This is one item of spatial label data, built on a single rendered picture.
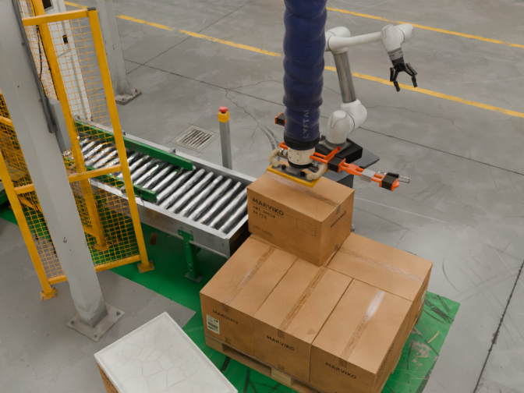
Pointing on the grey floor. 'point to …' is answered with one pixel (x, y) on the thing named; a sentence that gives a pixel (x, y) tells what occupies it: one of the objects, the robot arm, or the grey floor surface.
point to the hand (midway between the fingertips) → (406, 87)
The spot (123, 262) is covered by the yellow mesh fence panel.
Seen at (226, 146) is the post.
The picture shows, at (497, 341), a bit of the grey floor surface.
